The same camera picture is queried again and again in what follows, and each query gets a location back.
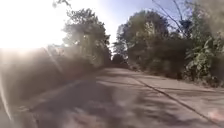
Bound dry grass bank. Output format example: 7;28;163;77
0;46;101;111

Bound trees beside road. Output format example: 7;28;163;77
52;0;113;69

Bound row of trees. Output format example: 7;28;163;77
111;0;224;88

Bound grey asphalt road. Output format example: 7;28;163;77
13;67;224;128

